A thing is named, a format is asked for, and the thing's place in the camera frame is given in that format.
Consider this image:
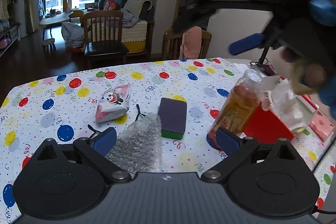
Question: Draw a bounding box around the red white cardboard box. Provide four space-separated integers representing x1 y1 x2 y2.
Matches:
244 76 318 143

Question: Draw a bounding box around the bubble wrap sheet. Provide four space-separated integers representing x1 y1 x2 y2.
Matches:
105 113 162 177

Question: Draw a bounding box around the small wooden stool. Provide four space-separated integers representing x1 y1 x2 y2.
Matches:
42 38 56 53

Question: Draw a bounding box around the dark wooden chair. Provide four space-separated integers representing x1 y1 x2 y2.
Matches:
82 10 129 68

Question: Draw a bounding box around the round wooden coffee table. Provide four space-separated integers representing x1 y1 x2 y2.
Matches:
39 11 74 40

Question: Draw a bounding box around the purple green sponge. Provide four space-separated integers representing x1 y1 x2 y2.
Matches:
158 98 187 140

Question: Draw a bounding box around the polka dot tablecloth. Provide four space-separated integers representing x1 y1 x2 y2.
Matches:
0 57 336 224

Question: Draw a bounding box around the pink plastic bag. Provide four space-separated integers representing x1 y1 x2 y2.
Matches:
309 110 334 141

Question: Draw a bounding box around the orange drink bottle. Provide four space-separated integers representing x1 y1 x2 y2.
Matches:
207 69 263 149

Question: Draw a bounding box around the sofa with blankets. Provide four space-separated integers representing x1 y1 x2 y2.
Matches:
96 0 154 54

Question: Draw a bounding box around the gloved right hand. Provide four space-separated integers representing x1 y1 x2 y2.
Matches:
280 0 336 119

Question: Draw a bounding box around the panda tissue pack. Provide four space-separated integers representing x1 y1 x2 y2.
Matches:
95 85 130 122

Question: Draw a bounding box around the wooden chair at table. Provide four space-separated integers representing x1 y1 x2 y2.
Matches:
161 30 212 60

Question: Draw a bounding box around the white tissue paper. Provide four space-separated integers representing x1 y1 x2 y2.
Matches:
261 79 307 134

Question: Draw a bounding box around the pink towel on chair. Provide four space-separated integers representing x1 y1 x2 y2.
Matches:
179 26 202 60

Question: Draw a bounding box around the tv cabinet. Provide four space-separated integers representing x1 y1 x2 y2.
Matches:
0 25 21 56

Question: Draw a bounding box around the silver desk lamp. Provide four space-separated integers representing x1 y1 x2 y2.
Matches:
250 47 277 76

